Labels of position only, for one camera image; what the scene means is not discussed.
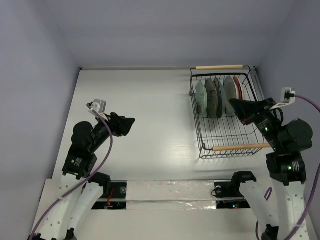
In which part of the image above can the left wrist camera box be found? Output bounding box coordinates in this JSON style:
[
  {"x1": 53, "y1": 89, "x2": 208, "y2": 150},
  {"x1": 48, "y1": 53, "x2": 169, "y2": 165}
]
[{"x1": 86, "y1": 99, "x2": 107, "y2": 116}]

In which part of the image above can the red teal flower plate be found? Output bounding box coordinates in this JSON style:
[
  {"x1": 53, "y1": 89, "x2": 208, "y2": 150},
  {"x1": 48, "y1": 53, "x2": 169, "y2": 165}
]
[{"x1": 233, "y1": 76, "x2": 243, "y2": 100}]

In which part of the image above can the grey reindeer plate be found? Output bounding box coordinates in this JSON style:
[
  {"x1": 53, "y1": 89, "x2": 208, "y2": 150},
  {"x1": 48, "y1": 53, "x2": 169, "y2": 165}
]
[{"x1": 204, "y1": 78, "x2": 218, "y2": 119}]

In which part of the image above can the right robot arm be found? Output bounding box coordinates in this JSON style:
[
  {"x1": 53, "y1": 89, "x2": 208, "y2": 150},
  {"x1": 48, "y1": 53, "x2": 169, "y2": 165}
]
[{"x1": 229, "y1": 98, "x2": 313, "y2": 240}]

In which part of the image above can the white blue-rimmed bowl plate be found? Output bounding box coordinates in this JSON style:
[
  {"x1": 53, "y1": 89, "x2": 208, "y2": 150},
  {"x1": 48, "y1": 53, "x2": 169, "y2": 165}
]
[{"x1": 223, "y1": 76, "x2": 237, "y2": 116}]

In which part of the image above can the black wire dish rack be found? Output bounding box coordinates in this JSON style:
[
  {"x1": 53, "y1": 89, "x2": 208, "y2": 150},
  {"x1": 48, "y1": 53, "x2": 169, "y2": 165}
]
[{"x1": 189, "y1": 66, "x2": 267, "y2": 159}]

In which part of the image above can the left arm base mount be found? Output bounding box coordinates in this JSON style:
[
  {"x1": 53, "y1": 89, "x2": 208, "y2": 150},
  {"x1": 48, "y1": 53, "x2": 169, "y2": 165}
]
[{"x1": 92, "y1": 181, "x2": 127, "y2": 210}]

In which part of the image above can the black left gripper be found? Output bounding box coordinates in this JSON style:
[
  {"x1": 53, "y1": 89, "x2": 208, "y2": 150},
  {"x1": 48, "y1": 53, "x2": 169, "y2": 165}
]
[{"x1": 89, "y1": 111, "x2": 135, "y2": 152}]

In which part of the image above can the light green plate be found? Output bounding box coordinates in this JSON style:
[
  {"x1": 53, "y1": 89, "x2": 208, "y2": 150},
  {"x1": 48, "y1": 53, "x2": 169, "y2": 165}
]
[{"x1": 195, "y1": 81, "x2": 208, "y2": 118}]

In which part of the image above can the blue floral plate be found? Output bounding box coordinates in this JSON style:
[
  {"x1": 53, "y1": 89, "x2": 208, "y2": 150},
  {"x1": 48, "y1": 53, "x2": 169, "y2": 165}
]
[{"x1": 213, "y1": 77, "x2": 226, "y2": 119}]

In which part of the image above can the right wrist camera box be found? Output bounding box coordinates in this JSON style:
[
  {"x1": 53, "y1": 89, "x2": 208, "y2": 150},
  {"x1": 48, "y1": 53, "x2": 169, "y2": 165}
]
[{"x1": 270, "y1": 87, "x2": 296, "y2": 110}]

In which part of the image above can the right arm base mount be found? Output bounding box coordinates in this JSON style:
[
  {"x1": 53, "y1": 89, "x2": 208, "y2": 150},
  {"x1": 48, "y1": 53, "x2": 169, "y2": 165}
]
[{"x1": 211, "y1": 171, "x2": 257, "y2": 210}]

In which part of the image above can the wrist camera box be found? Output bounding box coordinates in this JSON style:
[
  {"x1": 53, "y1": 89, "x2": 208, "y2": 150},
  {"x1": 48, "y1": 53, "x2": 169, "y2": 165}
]
[
  {"x1": 86, "y1": 99, "x2": 107, "y2": 116},
  {"x1": 270, "y1": 87, "x2": 296, "y2": 110}
]

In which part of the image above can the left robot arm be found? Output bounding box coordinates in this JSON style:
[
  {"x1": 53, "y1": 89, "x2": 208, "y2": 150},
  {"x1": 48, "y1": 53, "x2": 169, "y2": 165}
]
[{"x1": 29, "y1": 111, "x2": 136, "y2": 240}]

